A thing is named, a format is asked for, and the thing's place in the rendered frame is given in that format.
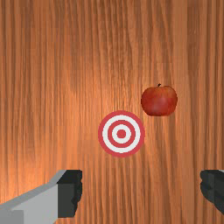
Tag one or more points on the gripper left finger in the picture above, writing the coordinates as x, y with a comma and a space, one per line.
43, 201

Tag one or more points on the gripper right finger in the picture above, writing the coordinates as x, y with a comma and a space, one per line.
214, 186

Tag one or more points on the red apple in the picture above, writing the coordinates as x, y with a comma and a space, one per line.
159, 100

